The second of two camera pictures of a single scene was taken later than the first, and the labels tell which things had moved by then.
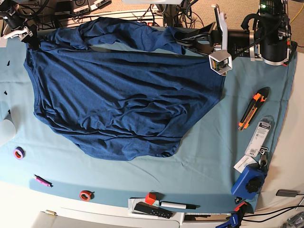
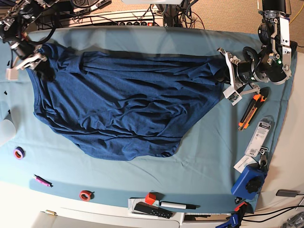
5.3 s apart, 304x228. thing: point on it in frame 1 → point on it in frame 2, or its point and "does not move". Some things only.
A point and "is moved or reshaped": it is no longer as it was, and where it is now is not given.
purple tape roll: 19,153 does not move
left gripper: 27,34 → 32,59
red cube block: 150,198 does not move
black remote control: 152,210 does not move
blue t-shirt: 120,90 is moved or reshaped
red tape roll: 86,195 does not move
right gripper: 236,42 → 242,74
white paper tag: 246,160 does not move
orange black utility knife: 258,98 does not move
